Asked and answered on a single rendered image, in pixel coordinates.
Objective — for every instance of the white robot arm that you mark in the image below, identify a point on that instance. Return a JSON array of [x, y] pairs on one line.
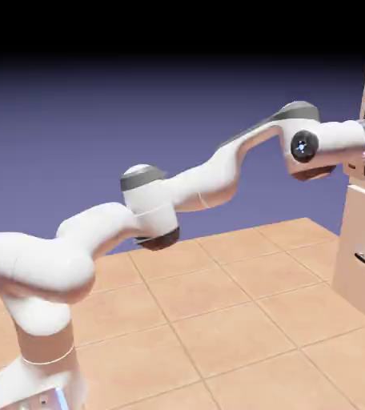
[[41, 262]]

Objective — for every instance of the light wood cabinet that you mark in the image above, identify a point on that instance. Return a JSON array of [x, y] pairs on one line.
[[352, 230]]

